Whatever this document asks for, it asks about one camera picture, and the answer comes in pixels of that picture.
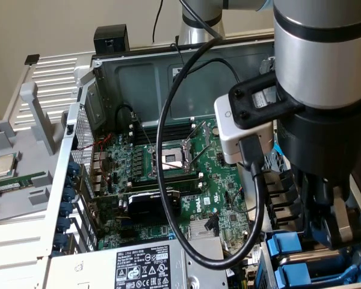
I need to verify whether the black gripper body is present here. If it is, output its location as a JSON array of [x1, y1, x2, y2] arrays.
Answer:
[[275, 101, 361, 189]]

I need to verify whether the hard disk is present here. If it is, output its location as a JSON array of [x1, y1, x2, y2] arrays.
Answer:
[[266, 230, 361, 272]]

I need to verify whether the blue disk carrier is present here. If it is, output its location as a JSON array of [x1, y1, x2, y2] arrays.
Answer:
[[273, 261, 361, 287]]

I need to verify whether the hard drive in blue caddy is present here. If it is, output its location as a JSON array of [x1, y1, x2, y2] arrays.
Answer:
[[257, 231, 361, 289]]

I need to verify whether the green motherboard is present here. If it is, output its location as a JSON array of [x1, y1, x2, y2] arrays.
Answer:
[[90, 116, 261, 266]]

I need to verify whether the silver drive cage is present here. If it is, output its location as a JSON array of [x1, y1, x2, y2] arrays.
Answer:
[[259, 56, 275, 75]]

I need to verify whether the silver chipset heatsink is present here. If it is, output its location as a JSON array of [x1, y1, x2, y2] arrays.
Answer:
[[188, 219, 214, 239]]

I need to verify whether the metal socket cover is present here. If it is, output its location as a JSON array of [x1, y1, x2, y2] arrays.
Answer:
[[182, 120, 212, 170]]

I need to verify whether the black RAM slot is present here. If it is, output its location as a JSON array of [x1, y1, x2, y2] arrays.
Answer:
[[128, 116, 197, 133], [129, 180, 204, 196], [128, 123, 197, 143], [126, 172, 204, 190]]

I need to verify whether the metal locking lever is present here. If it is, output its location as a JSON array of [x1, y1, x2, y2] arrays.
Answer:
[[130, 111, 153, 151], [152, 150, 204, 170]]

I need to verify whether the CPU socket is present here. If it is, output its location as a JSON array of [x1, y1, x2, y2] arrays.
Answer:
[[146, 140, 199, 179]]

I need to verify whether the black graphics card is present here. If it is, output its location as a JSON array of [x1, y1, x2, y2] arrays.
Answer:
[[87, 187, 182, 224]]

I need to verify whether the silver power supply unit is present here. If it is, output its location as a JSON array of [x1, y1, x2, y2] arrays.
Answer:
[[47, 235, 229, 289]]

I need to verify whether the open PC case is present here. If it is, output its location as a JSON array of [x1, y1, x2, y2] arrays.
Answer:
[[37, 31, 361, 289]]

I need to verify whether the grey parts rack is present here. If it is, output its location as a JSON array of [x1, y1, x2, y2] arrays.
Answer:
[[0, 82, 67, 225]]

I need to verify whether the green RAM stick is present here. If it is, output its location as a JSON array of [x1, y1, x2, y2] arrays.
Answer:
[[0, 170, 46, 193]]

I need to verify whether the silver CPU chip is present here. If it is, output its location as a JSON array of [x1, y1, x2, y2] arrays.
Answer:
[[0, 154, 18, 179]]

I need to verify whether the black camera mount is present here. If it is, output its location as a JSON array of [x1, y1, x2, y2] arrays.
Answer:
[[227, 72, 306, 130]]

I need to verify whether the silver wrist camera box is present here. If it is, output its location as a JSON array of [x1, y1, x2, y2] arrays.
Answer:
[[214, 93, 274, 165]]

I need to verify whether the black wire with plug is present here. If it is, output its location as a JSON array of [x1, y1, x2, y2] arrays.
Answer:
[[205, 214, 221, 238]]

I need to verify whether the power supply wire bundle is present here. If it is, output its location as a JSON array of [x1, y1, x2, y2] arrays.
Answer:
[[224, 251, 255, 289]]

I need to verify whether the black wire with connector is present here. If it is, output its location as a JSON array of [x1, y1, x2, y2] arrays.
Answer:
[[170, 58, 244, 85]]

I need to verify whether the thick black camera cable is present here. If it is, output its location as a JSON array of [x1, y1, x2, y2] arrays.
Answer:
[[155, 0, 266, 271]]

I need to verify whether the short black loop wire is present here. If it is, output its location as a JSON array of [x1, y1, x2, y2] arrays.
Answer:
[[116, 104, 138, 124]]

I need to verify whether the thin black hanging cable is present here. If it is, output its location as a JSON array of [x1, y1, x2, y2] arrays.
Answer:
[[152, 0, 165, 45]]

